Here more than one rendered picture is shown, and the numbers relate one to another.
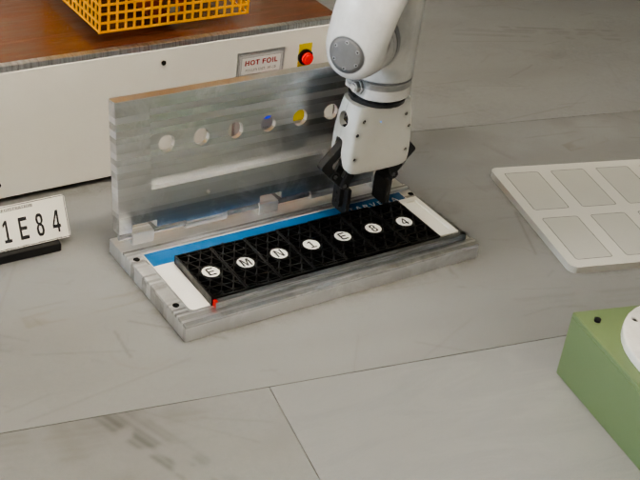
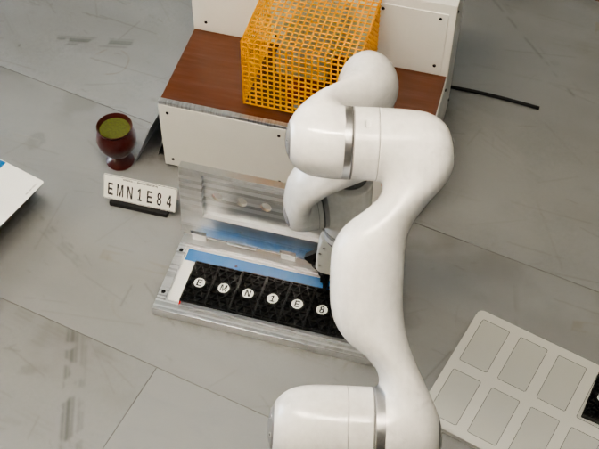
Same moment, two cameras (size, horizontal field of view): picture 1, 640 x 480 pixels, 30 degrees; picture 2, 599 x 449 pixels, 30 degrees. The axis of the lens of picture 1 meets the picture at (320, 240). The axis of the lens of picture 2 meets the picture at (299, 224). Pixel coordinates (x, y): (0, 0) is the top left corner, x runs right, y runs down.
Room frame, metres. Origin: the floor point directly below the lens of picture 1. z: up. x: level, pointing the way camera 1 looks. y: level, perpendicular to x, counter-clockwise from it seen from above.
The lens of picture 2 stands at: (0.58, -0.98, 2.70)
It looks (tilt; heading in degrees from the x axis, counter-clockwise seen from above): 52 degrees down; 52
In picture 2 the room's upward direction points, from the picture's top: straight up
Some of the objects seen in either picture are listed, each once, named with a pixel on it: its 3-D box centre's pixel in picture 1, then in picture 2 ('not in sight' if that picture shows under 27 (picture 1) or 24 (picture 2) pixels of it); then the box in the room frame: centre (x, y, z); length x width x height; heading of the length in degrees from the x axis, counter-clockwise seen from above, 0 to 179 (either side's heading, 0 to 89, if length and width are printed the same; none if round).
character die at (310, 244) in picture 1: (310, 248); (272, 300); (1.29, 0.01, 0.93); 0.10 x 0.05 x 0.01; 36
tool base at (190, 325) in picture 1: (299, 243); (276, 291); (1.31, 0.03, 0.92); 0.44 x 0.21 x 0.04; 127
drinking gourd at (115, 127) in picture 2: not in sight; (117, 143); (1.25, 0.52, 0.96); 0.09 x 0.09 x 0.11
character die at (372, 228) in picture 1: (372, 231); (322, 311); (1.35, -0.07, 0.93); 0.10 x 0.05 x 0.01; 36
